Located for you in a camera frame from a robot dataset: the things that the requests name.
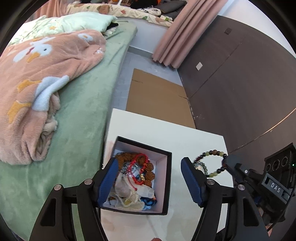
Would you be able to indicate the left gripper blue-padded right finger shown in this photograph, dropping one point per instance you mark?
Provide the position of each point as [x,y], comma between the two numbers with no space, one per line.
[229,213]

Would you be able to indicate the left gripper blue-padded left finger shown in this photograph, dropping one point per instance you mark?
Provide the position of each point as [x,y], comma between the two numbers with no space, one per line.
[55,220]

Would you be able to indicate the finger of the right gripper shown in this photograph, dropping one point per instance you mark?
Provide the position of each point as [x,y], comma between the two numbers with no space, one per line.
[231,163]

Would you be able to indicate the black jewelry box white interior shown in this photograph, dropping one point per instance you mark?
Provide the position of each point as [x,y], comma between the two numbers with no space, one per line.
[146,165]

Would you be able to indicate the person's right hand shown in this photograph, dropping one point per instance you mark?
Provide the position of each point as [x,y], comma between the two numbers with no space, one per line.
[157,239]

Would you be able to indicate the green bed mattress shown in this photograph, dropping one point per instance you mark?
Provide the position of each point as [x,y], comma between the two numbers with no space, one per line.
[76,147]

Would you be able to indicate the flattened brown cardboard sheet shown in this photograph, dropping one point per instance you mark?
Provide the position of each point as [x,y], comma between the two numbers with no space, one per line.
[158,98]

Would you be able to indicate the pink curtain right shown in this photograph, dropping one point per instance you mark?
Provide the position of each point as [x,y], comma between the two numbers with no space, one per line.
[185,31]

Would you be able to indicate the orange floral fleece blanket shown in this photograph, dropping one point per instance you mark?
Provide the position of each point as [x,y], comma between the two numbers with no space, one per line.
[32,73]

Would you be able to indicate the floral window seat cushion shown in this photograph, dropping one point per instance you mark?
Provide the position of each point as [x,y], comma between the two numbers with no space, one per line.
[119,12]

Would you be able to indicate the grey pillow on window seat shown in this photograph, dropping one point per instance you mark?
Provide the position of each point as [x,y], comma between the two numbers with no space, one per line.
[170,6]

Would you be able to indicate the light green floral pillow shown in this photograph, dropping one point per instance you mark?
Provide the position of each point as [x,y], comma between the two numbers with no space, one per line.
[44,26]

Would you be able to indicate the white wall socket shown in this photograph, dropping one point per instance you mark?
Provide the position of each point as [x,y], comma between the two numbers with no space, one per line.
[199,66]

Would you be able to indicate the dark wall switch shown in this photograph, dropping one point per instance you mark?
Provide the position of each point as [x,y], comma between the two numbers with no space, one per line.
[228,31]

